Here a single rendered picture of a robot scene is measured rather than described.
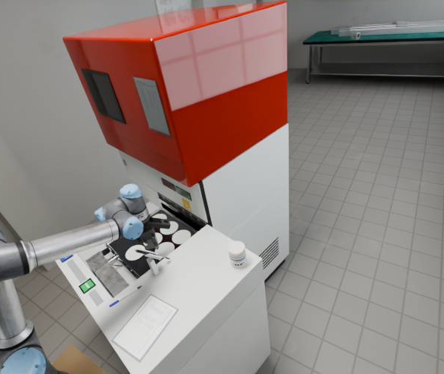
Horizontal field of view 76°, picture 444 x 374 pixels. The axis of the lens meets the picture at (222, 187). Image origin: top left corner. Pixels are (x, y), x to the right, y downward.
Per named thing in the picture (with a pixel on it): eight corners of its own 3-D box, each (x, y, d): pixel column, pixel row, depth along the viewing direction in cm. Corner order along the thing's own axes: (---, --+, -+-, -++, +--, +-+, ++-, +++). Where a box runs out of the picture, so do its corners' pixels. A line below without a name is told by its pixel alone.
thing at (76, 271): (76, 255, 159) (64, 237, 151) (125, 317, 124) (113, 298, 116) (59, 266, 154) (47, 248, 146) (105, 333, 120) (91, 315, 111)
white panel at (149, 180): (137, 189, 204) (117, 139, 180) (215, 241, 152) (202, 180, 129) (134, 191, 202) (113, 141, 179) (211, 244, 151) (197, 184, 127)
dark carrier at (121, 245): (160, 209, 169) (160, 208, 169) (198, 235, 147) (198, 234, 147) (108, 245, 151) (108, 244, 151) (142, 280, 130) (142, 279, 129)
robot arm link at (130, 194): (113, 190, 112) (131, 179, 117) (122, 211, 119) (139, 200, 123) (123, 197, 107) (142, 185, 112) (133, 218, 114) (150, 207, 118)
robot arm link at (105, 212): (102, 220, 100) (129, 202, 106) (89, 209, 108) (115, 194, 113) (111, 236, 105) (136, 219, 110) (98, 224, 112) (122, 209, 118)
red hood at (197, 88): (197, 102, 215) (178, 9, 179) (288, 123, 164) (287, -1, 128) (105, 144, 176) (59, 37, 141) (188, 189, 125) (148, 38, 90)
